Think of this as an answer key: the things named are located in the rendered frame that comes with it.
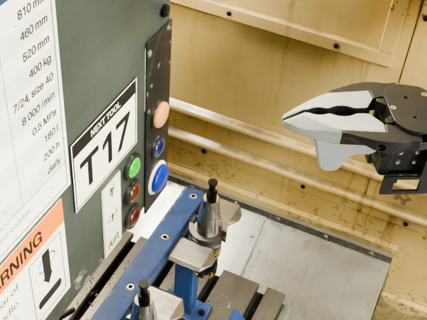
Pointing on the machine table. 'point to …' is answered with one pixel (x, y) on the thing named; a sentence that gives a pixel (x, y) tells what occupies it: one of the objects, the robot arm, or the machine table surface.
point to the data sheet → (30, 117)
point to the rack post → (189, 293)
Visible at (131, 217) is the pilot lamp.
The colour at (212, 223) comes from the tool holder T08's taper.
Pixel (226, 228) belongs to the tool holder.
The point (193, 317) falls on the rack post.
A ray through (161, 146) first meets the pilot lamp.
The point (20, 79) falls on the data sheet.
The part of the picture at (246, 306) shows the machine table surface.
